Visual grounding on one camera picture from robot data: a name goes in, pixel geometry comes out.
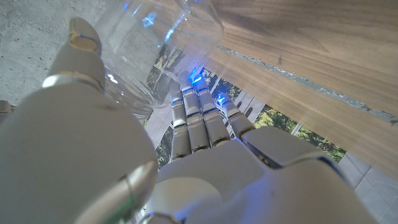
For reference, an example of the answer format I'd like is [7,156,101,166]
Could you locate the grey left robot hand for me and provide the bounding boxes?
[0,16,379,224]

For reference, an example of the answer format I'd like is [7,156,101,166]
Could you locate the clear glass jar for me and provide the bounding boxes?
[92,0,225,118]

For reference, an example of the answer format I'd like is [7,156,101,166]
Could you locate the grey tape outline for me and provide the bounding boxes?
[216,45,398,126]

